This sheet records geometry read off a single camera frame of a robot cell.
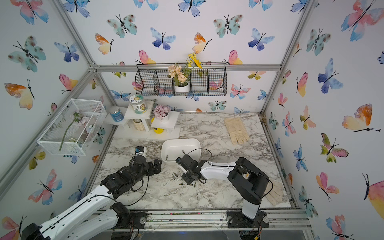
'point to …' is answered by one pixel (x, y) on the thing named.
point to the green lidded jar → (138, 104)
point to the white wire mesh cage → (74, 130)
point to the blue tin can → (116, 114)
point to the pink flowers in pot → (161, 112)
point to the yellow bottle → (157, 130)
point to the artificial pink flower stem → (77, 117)
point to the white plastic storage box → (172, 148)
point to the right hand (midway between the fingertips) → (188, 173)
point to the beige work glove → (236, 129)
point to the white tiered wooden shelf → (144, 126)
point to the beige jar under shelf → (139, 124)
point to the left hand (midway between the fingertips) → (156, 161)
